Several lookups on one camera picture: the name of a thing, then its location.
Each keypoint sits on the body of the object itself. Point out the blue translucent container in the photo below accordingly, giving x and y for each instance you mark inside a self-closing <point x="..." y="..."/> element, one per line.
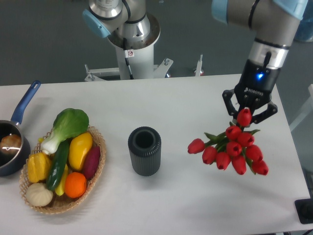
<point x="305" y="30"/>

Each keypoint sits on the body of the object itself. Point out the orange fruit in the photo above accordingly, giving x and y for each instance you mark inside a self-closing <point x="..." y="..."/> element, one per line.
<point x="75" y="185"/>

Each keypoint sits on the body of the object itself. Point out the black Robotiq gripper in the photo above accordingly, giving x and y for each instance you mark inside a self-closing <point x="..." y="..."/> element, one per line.
<point x="253" y="91"/>

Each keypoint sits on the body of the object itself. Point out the purple sweet potato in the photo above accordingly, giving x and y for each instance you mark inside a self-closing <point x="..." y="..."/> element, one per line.
<point x="91" y="162"/>

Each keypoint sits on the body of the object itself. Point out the woven wicker basket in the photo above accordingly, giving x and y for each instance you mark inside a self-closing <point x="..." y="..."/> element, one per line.
<point x="64" y="203"/>

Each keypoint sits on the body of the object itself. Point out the white steamed bun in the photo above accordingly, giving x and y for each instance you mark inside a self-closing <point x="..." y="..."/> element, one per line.
<point x="39" y="194"/>

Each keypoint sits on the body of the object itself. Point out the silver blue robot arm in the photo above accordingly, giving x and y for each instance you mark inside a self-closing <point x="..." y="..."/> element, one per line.
<point x="274" y="21"/>

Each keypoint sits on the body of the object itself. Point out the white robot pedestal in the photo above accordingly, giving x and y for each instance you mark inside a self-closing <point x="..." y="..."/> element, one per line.
<point x="136" y="39"/>

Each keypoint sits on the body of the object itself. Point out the dark grey ribbed vase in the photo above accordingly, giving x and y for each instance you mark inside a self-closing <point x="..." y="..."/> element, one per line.
<point x="144" y="145"/>

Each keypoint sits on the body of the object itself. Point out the green cucumber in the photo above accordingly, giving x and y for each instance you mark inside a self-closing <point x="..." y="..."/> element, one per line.
<point x="58" y="166"/>

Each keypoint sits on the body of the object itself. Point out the white frame at right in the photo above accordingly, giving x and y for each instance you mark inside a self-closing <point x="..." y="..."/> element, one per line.
<point x="303" y="111"/>

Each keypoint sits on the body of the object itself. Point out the yellow mango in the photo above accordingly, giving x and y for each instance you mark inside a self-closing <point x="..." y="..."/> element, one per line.
<point x="78" y="150"/>

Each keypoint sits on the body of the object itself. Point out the white metal base frame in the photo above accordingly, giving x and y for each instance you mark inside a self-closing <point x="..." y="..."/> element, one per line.
<point x="130" y="69"/>

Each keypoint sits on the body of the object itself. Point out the yellow banana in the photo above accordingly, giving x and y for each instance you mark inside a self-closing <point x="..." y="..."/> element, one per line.
<point x="60" y="189"/>

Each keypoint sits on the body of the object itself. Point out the yellow bell pepper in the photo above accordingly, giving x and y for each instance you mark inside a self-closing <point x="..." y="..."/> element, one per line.
<point x="38" y="167"/>

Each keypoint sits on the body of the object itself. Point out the black device on table edge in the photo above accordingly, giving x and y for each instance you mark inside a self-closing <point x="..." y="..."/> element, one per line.
<point x="304" y="208"/>

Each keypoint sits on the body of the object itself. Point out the brown meat patty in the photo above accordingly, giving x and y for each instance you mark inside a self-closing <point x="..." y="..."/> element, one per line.
<point x="11" y="144"/>

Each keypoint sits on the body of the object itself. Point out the blue saucepan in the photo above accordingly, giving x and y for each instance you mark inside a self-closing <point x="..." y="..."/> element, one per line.
<point x="9" y="164"/>

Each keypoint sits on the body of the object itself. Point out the green bok choy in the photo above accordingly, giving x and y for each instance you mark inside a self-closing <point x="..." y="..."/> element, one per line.
<point x="69" y="123"/>

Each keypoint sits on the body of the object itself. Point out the red tulip bouquet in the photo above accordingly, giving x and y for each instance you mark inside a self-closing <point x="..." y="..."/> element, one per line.
<point x="233" y="146"/>

